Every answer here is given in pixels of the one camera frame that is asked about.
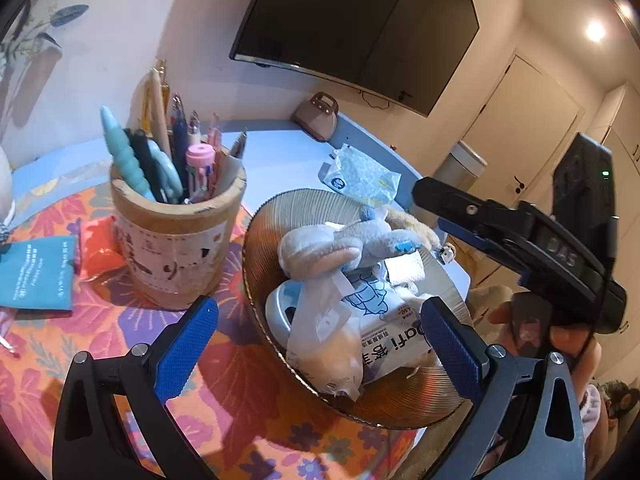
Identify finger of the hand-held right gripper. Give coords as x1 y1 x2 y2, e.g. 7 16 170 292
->
435 217 531 286
412 176 538 241

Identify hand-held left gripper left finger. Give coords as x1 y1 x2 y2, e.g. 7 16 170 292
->
52 295 221 480

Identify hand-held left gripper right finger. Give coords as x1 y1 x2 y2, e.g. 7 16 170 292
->
420 296 588 480

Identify white printed tissue packet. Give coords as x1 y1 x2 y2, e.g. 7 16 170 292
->
345 265 446 386

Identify tan plush keychain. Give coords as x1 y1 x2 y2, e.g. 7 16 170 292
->
385 207 456 263

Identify white paper towel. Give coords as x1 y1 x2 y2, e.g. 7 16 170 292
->
387 252 426 286

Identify white blue tape roll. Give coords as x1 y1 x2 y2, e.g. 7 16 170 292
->
264 280 306 356

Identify clear plastic bag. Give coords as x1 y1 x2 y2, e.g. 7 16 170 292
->
287 270 366 401
318 144 402 207

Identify grey-blue plush toy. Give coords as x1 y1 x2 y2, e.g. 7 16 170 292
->
277 205 423 281

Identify amber ribbed glass bowl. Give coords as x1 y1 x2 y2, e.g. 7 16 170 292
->
242 187 473 429

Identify person's right hand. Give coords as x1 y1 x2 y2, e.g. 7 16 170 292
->
492 285 603 411

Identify white trash can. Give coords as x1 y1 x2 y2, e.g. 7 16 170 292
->
432 140 488 191

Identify floral tablecloth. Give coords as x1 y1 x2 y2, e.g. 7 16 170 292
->
0 185 418 480

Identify bamboo pen holder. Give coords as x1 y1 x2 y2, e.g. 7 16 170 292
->
110 147 248 311

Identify white door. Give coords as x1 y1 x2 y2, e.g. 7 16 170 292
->
460 52 586 211

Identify coral pink packet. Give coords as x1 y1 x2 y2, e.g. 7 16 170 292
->
77 217 126 281

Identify white wardrobe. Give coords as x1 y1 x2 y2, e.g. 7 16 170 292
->
597 82 640 171

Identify teal cloth pouch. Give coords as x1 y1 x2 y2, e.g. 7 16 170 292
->
0 235 81 313

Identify small pink brown handbag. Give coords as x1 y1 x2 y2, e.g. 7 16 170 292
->
291 91 340 142

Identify bunch of pens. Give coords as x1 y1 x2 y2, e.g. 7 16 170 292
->
122 60 248 206

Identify teal spiral pen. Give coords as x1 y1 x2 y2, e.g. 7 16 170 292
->
100 105 151 198

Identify round ceiling light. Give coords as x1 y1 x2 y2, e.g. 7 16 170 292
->
582 17 608 43

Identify black wall television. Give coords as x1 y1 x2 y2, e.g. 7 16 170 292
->
229 0 481 118

